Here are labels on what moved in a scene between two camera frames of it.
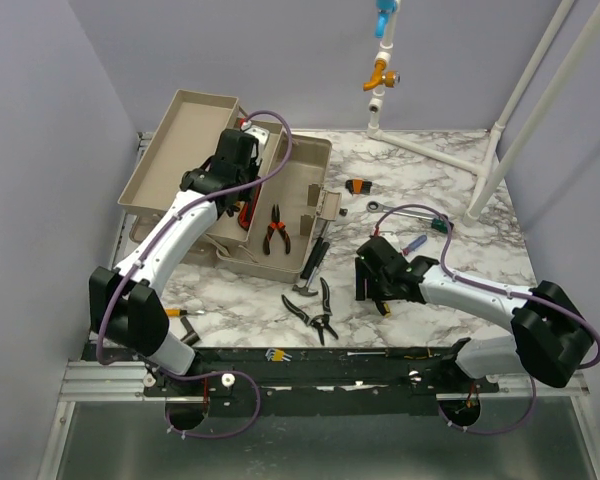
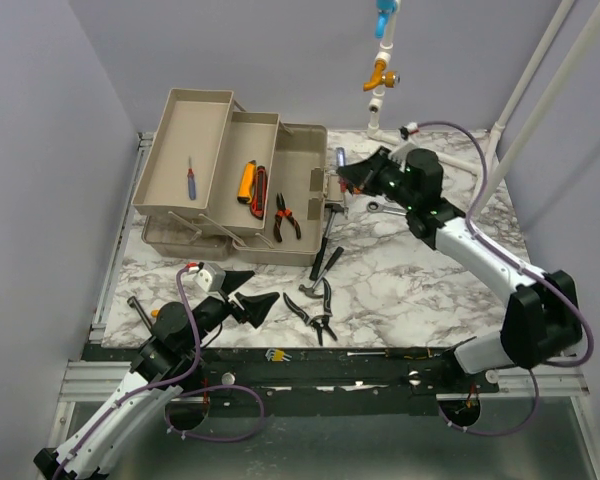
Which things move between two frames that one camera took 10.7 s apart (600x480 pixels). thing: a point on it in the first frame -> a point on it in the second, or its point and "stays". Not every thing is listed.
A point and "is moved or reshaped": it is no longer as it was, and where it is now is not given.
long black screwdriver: [395, 352] stays
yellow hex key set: [277, 355] stays
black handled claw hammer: [308, 290] -> [321, 246]
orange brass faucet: [390, 78] stays
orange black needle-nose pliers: [276, 223] -> [281, 212]
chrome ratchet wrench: [375, 206] stays
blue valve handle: [384, 8] stays
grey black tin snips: [319, 321] stays
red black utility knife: [245, 215] -> [259, 203]
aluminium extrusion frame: [101, 380] stays
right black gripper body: [376, 285] -> [387, 181]
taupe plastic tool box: [276, 230] is moved or reshaped
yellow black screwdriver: [384, 308] -> [335, 257]
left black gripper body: [249, 174] -> [211, 312]
